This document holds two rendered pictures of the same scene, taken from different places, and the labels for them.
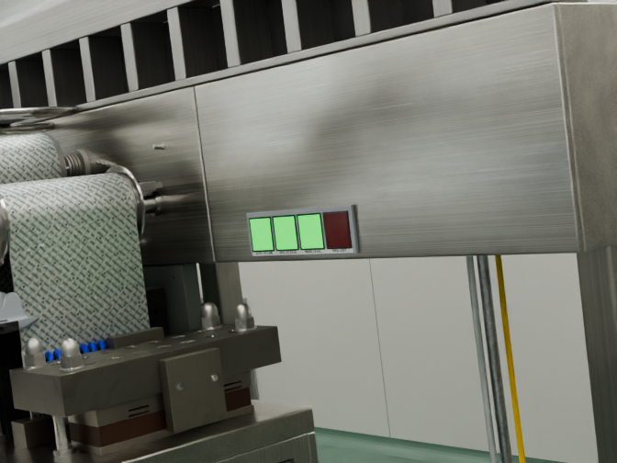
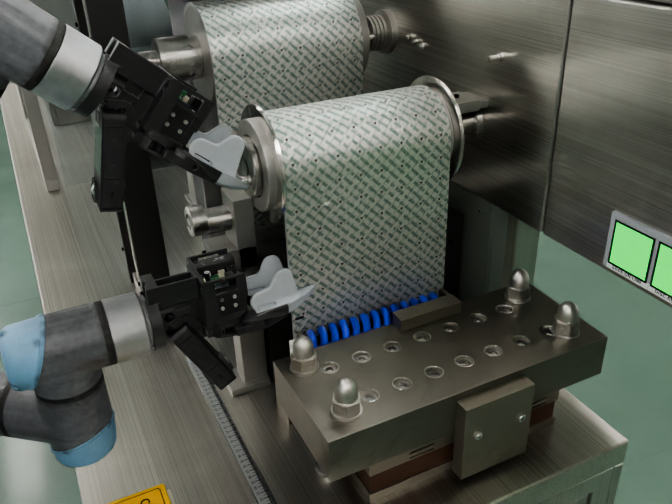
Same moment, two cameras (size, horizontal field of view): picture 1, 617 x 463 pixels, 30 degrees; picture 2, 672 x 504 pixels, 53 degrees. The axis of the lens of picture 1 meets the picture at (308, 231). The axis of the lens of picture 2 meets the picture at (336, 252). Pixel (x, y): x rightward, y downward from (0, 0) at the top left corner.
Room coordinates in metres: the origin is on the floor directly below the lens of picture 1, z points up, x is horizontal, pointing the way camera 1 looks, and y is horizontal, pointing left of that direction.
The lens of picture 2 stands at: (1.10, 0.22, 1.55)
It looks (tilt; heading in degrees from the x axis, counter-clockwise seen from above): 29 degrees down; 15
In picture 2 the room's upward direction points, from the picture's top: 2 degrees counter-clockwise
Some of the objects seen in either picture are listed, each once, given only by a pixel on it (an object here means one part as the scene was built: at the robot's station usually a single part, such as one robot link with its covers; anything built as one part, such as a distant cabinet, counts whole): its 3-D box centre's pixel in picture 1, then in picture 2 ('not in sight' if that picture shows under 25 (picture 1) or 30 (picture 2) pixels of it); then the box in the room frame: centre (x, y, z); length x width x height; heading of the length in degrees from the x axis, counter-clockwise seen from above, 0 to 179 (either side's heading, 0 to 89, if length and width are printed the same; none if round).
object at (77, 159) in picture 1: (64, 168); (368, 33); (2.22, 0.45, 1.34); 0.07 x 0.07 x 0.07; 40
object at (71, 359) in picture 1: (70, 354); (346, 395); (1.67, 0.37, 1.05); 0.04 x 0.04 x 0.04
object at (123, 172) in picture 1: (120, 208); (431, 130); (2.00, 0.32, 1.25); 0.15 x 0.01 x 0.15; 40
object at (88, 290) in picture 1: (83, 298); (371, 258); (1.88, 0.38, 1.11); 0.23 x 0.01 x 0.18; 130
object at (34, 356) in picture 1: (34, 352); (303, 352); (1.74, 0.43, 1.05); 0.04 x 0.04 x 0.04
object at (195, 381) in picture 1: (194, 389); (494, 428); (1.75, 0.20, 0.97); 0.10 x 0.03 x 0.11; 130
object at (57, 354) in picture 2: not in sight; (58, 348); (1.62, 0.68, 1.11); 0.11 x 0.08 x 0.09; 130
